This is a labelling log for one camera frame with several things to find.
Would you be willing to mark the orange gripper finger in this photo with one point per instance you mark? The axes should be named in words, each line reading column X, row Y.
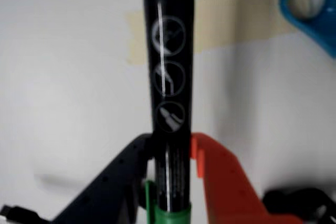
column 225, row 187

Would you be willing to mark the navy gripper finger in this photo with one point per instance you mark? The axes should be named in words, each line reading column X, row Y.
column 113, row 190

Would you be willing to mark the green black marker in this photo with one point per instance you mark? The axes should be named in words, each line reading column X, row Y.
column 170, row 90

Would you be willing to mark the beige masking tape strip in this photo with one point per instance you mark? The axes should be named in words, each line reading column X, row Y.
column 236, row 22

